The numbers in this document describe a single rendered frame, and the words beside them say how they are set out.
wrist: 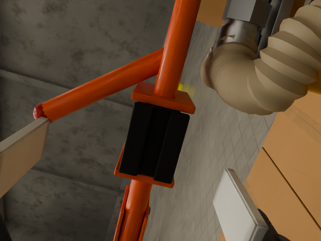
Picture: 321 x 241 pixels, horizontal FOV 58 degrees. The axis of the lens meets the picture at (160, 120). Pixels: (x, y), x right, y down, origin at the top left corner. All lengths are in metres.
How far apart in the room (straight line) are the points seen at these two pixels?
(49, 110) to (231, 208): 0.20
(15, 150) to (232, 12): 0.22
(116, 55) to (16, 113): 5.15
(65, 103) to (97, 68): 10.61
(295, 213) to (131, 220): 0.75
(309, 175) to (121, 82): 0.78
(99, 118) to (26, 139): 11.84
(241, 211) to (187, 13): 0.17
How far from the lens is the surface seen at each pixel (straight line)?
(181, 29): 0.27
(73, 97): 0.30
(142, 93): 0.26
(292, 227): 1.02
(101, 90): 0.29
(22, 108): 13.11
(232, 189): 0.20
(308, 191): 0.98
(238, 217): 0.18
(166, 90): 0.27
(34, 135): 0.19
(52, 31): 10.97
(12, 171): 0.18
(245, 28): 0.29
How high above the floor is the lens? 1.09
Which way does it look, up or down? 5 degrees down
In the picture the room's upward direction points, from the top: 74 degrees counter-clockwise
